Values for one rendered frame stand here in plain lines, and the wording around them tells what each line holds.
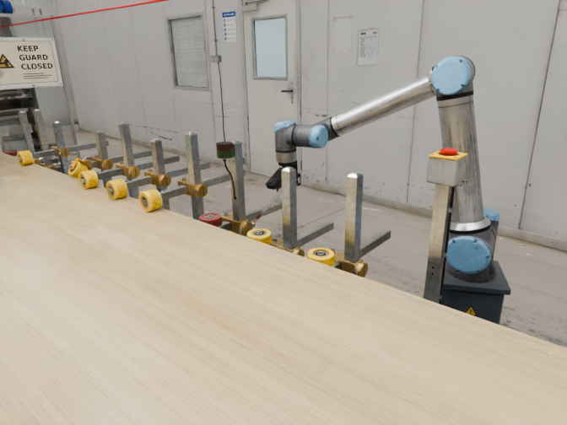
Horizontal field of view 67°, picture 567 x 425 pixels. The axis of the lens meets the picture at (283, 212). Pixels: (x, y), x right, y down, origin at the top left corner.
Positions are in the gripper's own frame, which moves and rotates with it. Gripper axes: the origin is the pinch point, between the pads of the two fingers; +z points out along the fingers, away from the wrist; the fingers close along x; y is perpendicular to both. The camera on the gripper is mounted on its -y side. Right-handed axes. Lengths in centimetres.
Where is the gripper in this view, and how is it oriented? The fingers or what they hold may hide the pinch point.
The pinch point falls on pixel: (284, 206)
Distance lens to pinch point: 189.6
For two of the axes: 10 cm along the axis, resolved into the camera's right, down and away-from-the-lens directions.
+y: 6.6, -3.0, 6.9
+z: 0.4, 9.3, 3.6
